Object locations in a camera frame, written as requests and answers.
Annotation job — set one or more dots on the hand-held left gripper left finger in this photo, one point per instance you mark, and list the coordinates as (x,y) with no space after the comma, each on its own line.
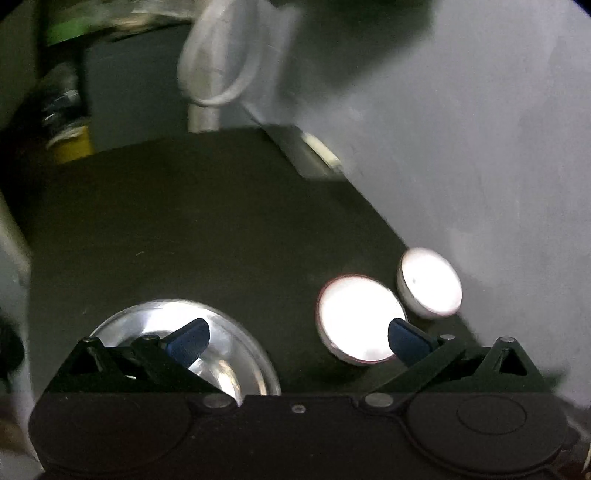
(189,344)

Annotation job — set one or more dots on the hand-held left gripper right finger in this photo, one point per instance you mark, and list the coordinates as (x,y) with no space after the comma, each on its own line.
(408,344)

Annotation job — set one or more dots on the white ceramic bowl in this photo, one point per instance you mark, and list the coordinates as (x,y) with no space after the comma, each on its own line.
(358,318)
(431,284)

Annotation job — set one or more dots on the large steel plate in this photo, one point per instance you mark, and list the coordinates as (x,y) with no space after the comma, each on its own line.
(124,321)

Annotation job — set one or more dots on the white rolled tube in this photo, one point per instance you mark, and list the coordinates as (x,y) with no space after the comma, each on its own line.
(325,152)

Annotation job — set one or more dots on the grey metal cabinet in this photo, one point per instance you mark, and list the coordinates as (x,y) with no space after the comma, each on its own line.
(134,92)

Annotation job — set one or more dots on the green box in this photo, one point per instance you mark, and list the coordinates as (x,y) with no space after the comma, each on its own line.
(69,30)

